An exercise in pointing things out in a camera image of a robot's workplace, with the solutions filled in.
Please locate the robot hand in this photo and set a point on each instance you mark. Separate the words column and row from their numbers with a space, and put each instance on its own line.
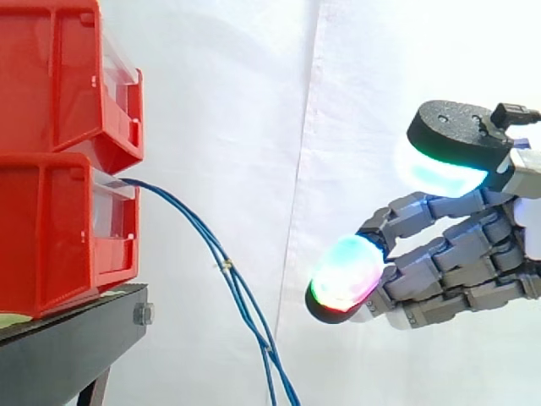
column 456, row 262

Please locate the red plastic bin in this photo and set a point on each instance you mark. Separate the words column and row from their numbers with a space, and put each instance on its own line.
column 42, row 237
column 50, row 76

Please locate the black metal stand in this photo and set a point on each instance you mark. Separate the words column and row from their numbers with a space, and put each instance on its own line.
column 72, row 338

